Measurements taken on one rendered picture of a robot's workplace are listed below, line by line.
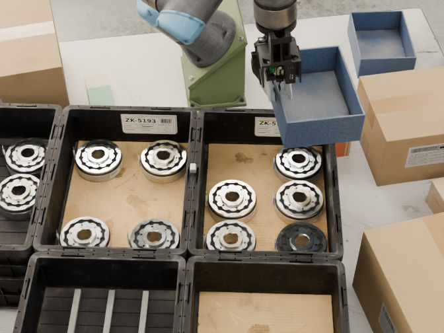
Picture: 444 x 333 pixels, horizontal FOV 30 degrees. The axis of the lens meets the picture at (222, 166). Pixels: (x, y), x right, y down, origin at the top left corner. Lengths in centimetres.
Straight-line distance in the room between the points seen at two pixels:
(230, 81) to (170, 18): 72
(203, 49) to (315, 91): 45
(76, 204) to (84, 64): 61
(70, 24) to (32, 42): 149
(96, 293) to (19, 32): 76
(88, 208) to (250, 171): 36
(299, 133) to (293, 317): 36
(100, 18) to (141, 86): 139
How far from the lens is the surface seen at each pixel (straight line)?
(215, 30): 205
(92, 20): 360
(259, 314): 164
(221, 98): 215
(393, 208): 199
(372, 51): 237
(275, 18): 141
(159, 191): 182
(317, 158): 185
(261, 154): 189
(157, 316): 164
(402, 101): 201
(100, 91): 215
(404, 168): 200
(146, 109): 185
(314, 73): 173
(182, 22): 141
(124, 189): 183
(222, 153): 189
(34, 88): 207
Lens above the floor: 223
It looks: 49 degrees down
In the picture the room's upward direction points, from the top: straight up
